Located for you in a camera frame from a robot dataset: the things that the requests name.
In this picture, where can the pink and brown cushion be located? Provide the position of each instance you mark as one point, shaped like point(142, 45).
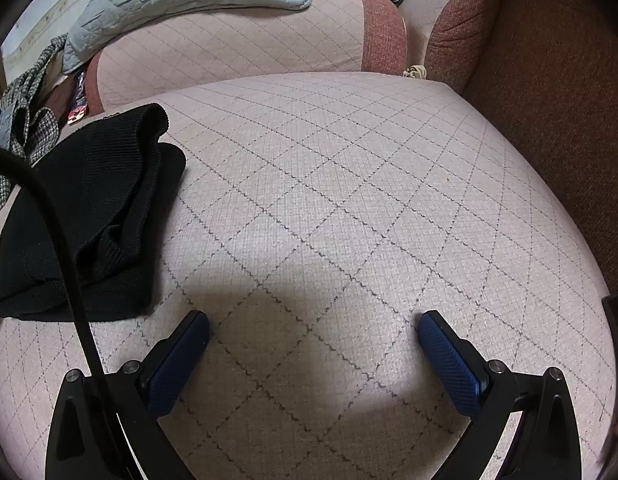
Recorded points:
point(454, 25)

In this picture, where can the pink bolster cushion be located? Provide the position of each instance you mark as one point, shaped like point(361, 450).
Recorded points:
point(239, 50)

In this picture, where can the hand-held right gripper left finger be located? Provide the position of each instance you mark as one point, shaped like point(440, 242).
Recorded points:
point(179, 365)

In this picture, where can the checked cloth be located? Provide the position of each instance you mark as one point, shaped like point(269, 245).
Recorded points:
point(39, 130)

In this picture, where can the pink quilted sofa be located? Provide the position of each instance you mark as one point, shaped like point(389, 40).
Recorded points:
point(339, 185)

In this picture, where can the black pants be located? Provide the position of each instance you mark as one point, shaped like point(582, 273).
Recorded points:
point(114, 185)

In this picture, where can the blue-grey cloth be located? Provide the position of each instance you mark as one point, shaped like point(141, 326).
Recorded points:
point(4, 127)

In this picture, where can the beige tassel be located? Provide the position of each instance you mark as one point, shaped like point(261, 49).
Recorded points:
point(415, 72)

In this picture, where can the colourful packet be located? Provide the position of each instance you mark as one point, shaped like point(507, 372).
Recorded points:
point(76, 105)

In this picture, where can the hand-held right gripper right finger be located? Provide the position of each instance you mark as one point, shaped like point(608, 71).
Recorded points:
point(451, 365)

